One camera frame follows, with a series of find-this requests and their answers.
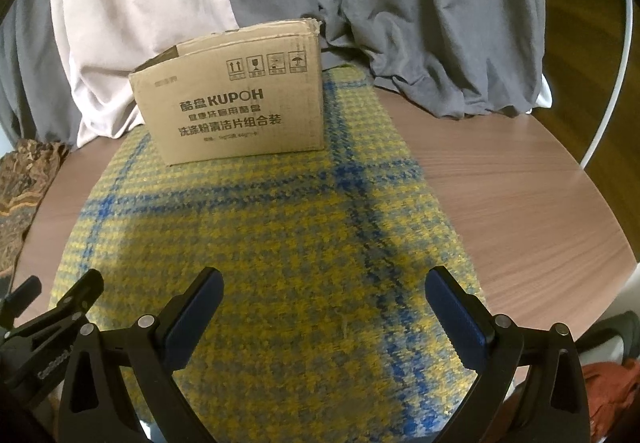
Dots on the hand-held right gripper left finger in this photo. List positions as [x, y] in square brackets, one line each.
[195, 318]

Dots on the brown patterned cloth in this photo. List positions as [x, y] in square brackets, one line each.
[25, 183]

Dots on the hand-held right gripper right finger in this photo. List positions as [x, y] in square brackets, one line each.
[455, 318]

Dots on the printed cardboard box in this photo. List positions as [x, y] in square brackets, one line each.
[225, 123]

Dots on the yellow blue plaid mat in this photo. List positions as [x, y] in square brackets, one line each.
[280, 248]

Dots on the orange red cloth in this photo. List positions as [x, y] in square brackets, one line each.
[610, 393]

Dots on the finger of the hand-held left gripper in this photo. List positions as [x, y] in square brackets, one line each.
[80, 293]
[25, 292]

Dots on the white cloth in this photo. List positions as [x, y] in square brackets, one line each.
[125, 23]

